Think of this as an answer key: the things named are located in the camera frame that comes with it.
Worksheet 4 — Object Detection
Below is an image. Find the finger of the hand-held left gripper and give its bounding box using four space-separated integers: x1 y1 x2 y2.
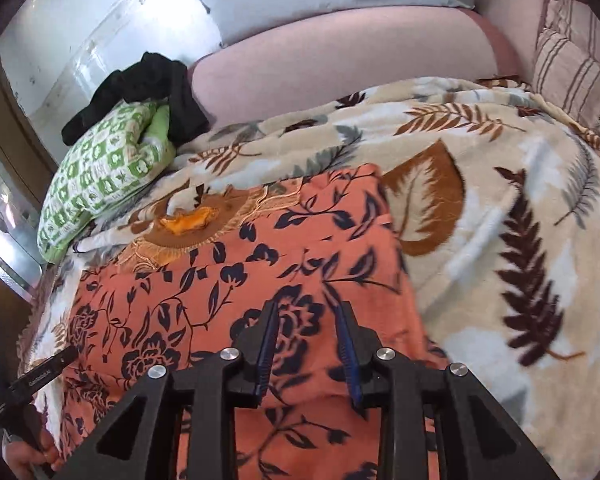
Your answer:
7 346 79 397

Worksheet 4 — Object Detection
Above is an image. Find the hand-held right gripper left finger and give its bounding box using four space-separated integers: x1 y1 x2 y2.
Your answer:
60 301 281 480

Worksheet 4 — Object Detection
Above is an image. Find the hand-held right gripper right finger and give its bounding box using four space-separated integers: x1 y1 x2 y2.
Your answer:
334 301 557 480

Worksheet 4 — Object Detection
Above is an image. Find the orange floral garment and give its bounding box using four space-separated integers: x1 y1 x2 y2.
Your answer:
57 162 453 480

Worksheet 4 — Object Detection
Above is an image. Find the person's left hand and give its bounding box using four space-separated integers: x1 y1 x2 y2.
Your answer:
5 440 63 479

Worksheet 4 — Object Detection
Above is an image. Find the wooden cabinet with glass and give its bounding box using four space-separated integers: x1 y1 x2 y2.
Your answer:
0 52 56 321

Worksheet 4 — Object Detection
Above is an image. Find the leaf print fleece blanket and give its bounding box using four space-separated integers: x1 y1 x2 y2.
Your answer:
17 76 600 480

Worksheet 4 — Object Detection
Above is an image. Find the green patterned pillow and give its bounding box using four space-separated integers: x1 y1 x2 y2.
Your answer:
36 101 177 264

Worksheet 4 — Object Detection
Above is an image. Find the black cloth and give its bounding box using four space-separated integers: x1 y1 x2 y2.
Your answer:
61 51 211 145

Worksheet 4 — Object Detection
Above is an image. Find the striped pillow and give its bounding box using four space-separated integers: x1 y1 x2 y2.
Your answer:
532 0 600 148

